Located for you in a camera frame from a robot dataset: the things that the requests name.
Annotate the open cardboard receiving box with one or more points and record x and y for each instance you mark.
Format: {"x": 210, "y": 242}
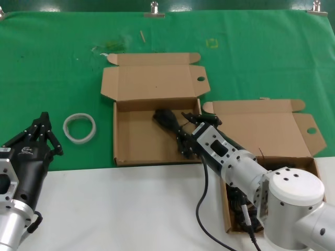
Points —
{"x": 157, "y": 78}

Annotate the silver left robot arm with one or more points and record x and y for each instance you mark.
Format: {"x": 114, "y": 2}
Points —
{"x": 13, "y": 225}

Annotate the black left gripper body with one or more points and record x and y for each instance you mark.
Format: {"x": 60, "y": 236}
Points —
{"x": 28, "y": 167}

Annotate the silver binder clip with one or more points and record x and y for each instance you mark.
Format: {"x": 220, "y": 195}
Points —
{"x": 154, "y": 14}
{"x": 317, "y": 11}

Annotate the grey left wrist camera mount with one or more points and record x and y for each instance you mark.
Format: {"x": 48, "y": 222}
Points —
{"x": 8, "y": 180}

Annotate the clear plastic wrapper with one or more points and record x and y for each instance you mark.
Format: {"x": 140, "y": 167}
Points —
{"x": 113, "y": 44}

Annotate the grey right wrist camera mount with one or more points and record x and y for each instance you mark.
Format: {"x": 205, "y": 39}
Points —
{"x": 209, "y": 138}

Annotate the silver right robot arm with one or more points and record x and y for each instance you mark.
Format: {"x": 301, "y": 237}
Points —
{"x": 295, "y": 188}

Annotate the clear adhesive tape roll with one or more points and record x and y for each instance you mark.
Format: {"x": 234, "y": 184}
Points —
{"x": 94, "y": 128}

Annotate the green table cloth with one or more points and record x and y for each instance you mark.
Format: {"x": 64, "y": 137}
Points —
{"x": 39, "y": 78}

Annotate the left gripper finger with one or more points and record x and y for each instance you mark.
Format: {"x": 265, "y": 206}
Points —
{"x": 53, "y": 142}
{"x": 28, "y": 133}

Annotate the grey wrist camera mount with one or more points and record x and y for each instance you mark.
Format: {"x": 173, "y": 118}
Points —
{"x": 209, "y": 138}
{"x": 8, "y": 180}

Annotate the white tape scrap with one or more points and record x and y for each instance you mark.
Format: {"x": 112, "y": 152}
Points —
{"x": 103, "y": 54}

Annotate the small wooden stick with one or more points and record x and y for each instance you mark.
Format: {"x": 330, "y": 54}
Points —
{"x": 142, "y": 36}

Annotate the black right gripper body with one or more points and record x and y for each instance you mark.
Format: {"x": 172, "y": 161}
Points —
{"x": 230, "y": 137}

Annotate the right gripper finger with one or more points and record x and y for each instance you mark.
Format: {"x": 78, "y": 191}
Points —
{"x": 192, "y": 117}
{"x": 213, "y": 120}

